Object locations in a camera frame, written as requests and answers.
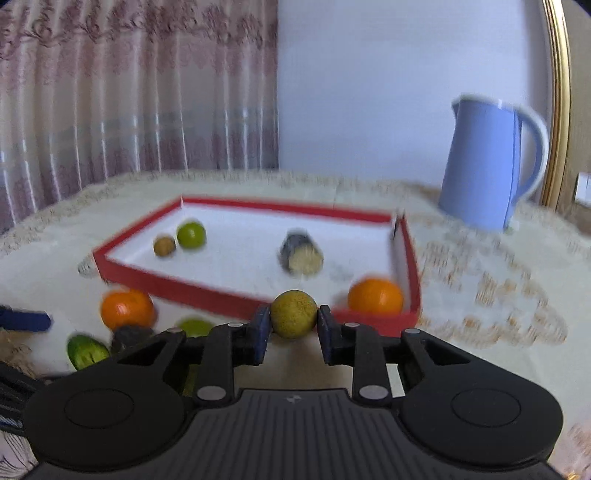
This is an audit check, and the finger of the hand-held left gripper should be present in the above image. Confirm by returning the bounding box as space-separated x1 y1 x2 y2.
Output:
0 305 52 334

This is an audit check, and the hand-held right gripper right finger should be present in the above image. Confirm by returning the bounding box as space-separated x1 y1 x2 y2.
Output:
317 305 481 408

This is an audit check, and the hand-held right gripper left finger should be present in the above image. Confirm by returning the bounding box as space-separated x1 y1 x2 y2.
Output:
110 305 273 408

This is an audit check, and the orange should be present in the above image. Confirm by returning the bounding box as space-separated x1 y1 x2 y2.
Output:
100 289 156 330
347 278 404 315

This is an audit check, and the green tomato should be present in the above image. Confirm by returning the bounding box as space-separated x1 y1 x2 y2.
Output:
178 318 215 337

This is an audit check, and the red cardboard tray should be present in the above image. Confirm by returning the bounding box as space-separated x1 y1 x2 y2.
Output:
92 196 422 337

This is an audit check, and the dark eggplant piece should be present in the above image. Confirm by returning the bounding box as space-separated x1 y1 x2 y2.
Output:
110 324 155 356
279 229 324 278

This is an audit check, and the green lime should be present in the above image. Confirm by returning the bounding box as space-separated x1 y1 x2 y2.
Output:
177 222 207 251

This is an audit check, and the blue electric kettle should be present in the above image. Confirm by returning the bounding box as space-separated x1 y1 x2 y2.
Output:
438 92 550 234

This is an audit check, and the pink patterned curtain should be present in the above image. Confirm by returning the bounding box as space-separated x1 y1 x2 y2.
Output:
0 0 280 232

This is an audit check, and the gold wall panel frame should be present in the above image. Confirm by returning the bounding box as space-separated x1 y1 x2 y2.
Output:
538 0 573 208

